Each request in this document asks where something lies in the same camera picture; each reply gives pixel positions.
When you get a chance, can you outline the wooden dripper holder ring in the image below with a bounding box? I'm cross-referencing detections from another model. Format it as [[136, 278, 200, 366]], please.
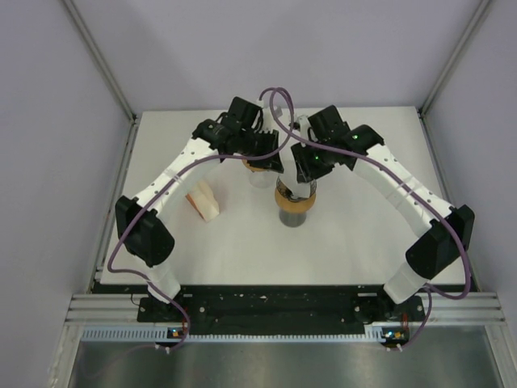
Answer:
[[242, 159, 275, 173]]

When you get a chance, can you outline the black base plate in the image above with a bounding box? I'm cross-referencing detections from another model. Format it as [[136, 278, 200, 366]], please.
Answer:
[[137, 285, 424, 335]]

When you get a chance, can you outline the aluminium frame rail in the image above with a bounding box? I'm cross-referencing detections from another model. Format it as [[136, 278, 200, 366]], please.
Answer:
[[65, 293, 506, 326]]

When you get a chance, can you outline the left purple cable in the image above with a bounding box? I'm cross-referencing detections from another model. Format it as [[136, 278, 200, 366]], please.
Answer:
[[105, 86, 295, 343]]

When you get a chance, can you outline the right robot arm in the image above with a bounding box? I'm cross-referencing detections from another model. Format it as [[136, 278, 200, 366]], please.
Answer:
[[291, 105, 475, 320]]

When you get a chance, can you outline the left corner aluminium post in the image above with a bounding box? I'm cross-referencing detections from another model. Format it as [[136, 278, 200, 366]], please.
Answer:
[[59, 0, 137, 123]]

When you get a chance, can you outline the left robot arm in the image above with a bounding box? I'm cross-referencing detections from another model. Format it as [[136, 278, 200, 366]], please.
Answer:
[[116, 97, 284, 321]]

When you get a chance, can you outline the corner aluminium post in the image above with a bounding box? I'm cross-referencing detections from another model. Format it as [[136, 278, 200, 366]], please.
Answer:
[[418, 0, 495, 120], [59, 0, 137, 123]]

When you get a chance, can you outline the grey ribbed glass dripper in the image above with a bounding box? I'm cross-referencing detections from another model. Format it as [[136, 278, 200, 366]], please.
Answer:
[[276, 175, 317, 202]]

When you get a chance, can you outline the purple cable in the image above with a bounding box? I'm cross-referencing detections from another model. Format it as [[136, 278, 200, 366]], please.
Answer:
[[105, 86, 295, 343], [269, 89, 473, 349]]

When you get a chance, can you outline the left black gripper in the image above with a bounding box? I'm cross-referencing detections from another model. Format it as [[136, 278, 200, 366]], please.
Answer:
[[238, 129, 284, 174]]

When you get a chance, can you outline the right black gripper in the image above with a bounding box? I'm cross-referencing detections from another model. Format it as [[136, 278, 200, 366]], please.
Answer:
[[291, 137, 334, 184]]

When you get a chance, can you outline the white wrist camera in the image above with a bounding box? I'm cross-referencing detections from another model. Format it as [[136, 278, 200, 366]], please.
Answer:
[[294, 115, 311, 141], [255, 99, 283, 133]]

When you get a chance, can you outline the grey glass carafe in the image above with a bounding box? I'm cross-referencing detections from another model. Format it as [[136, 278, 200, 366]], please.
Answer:
[[279, 209, 307, 228]]

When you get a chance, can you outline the cream filter holder box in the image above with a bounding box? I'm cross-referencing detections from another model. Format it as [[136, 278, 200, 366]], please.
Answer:
[[186, 179, 220, 222]]

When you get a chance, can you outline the right corner aluminium post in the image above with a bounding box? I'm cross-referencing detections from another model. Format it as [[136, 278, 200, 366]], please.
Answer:
[[418, 0, 495, 120]]

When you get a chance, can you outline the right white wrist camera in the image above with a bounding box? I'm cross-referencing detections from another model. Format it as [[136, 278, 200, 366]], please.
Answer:
[[294, 115, 311, 141]]

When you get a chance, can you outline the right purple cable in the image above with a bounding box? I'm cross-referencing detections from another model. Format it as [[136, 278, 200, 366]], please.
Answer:
[[269, 89, 473, 349]]

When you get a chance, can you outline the clear glass cup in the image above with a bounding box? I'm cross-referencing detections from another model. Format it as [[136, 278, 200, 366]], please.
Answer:
[[249, 171, 274, 188]]

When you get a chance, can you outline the grey slotted cable duct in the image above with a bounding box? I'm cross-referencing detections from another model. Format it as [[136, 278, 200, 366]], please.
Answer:
[[82, 326, 409, 344]]

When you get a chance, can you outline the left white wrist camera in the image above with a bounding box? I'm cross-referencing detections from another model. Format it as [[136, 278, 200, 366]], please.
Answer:
[[255, 99, 283, 133]]

